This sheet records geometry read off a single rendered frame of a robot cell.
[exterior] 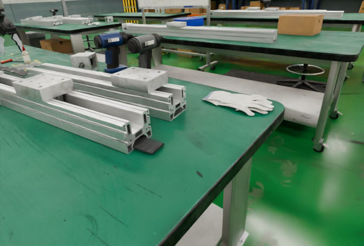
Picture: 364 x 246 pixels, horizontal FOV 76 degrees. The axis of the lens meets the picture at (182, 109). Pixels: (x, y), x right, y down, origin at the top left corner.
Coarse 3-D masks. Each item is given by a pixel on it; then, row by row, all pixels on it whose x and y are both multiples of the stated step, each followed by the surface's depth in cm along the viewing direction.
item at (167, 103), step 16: (48, 64) 112; (80, 80) 89; (96, 80) 87; (112, 96) 83; (128, 96) 79; (144, 96) 76; (160, 96) 71; (176, 96) 77; (160, 112) 74; (176, 112) 78
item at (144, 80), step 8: (120, 72) 81; (128, 72) 80; (136, 72) 80; (144, 72) 79; (152, 72) 79; (160, 72) 78; (112, 80) 79; (120, 80) 77; (128, 80) 75; (136, 80) 73; (144, 80) 72; (152, 80) 73; (160, 80) 77; (128, 88) 76; (136, 88) 74; (144, 88) 72; (152, 88) 74
